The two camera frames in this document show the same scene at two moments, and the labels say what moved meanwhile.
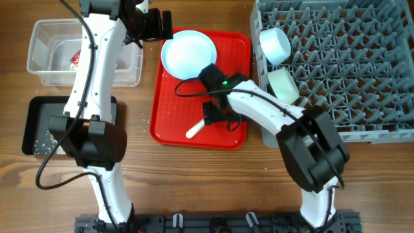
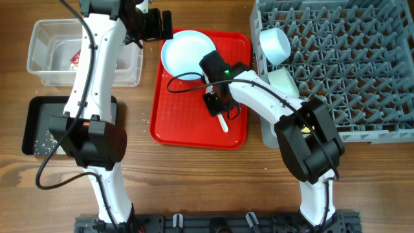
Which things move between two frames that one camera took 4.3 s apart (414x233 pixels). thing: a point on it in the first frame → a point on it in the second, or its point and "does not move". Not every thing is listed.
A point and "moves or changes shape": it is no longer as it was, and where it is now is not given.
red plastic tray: (177, 105) does not move
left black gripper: (155, 32) does not move
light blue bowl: (275, 45) does not move
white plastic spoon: (195, 129) moves or changes shape
